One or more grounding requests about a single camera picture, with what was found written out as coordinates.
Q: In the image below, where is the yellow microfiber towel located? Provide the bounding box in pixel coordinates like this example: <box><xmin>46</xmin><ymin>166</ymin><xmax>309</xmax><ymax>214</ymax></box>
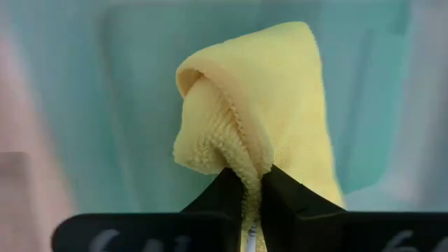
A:
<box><xmin>172</xmin><ymin>20</ymin><xmax>347</xmax><ymax>252</ymax></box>

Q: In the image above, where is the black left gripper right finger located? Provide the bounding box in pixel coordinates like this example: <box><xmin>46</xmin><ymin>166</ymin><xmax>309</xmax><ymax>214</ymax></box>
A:
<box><xmin>260</xmin><ymin>164</ymin><xmax>448</xmax><ymax>252</ymax></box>

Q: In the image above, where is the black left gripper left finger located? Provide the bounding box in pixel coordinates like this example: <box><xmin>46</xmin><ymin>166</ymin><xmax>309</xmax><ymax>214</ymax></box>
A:
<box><xmin>52</xmin><ymin>167</ymin><xmax>244</xmax><ymax>252</ymax></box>

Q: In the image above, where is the teal translucent plastic bin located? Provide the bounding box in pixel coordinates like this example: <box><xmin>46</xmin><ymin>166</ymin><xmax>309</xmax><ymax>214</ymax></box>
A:
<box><xmin>10</xmin><ymin>0</ymin><xmax>417</xmax><ymax>214</ymax></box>

